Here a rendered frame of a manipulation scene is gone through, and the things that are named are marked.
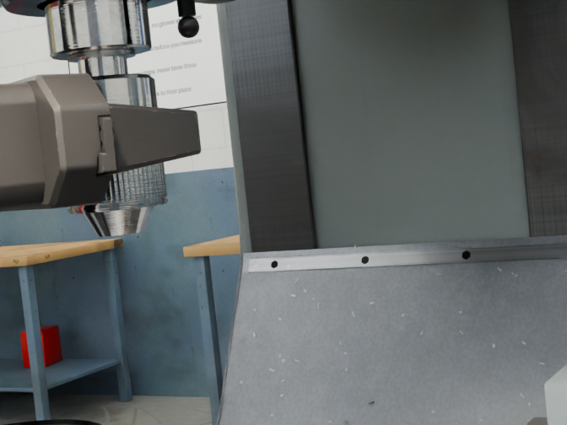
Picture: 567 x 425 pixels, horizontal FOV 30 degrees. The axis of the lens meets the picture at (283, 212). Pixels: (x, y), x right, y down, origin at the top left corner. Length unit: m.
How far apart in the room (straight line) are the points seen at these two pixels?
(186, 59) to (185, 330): 1.43
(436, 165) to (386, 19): 0.12
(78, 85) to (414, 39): 0.43
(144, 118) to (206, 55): 4.99
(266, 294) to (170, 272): 4.79
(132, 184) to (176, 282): 5.17
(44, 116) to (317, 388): 0.45
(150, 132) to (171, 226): 5.14
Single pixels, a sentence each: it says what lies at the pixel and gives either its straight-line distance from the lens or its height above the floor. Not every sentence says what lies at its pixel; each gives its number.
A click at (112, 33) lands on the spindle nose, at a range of 0.48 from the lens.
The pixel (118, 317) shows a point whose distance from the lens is 5.74.
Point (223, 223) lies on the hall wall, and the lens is 5.44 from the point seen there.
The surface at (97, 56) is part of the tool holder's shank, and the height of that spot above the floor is 1.28.
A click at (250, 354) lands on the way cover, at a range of 0.87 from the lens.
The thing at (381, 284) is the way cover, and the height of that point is 1.12.
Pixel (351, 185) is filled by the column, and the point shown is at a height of 1.19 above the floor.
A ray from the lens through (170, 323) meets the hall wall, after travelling 5.71.
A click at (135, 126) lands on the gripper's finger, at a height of 1.24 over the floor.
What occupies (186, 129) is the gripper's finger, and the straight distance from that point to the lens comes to 0.49.
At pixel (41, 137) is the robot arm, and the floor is 1.24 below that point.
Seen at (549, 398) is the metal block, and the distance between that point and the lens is 0.40.
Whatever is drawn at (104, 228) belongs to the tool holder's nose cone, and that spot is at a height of 1.20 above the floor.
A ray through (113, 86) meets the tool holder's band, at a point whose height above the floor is 1.26.
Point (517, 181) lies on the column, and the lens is 0.80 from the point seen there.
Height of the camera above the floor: 1.22
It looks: 3 degrees down
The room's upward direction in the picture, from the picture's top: 6 degrees counter-clockwise
